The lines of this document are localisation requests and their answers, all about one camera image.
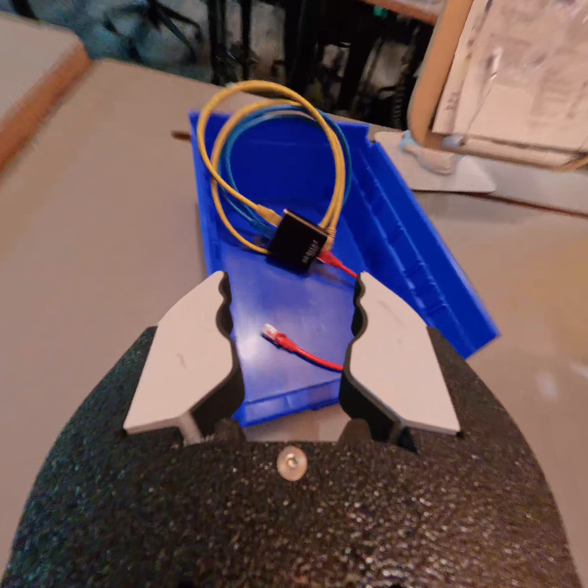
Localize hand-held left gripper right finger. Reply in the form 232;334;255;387
339;272;461;453

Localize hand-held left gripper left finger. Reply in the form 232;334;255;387
123;271;245;444

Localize red network cable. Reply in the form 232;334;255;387
262;250;358;372

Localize blue plastic bin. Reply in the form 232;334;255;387
188;109;501;428

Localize black network splitter box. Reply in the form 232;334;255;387
266;209;329;275

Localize blue network cable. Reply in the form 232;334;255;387
218;105;353;239

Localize yellow network cable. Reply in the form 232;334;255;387
198;80;346;254

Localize grey desk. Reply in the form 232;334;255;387
0;59;588;570
0;14;90;171

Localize wooden instruction board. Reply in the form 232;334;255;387
408;0;588;172

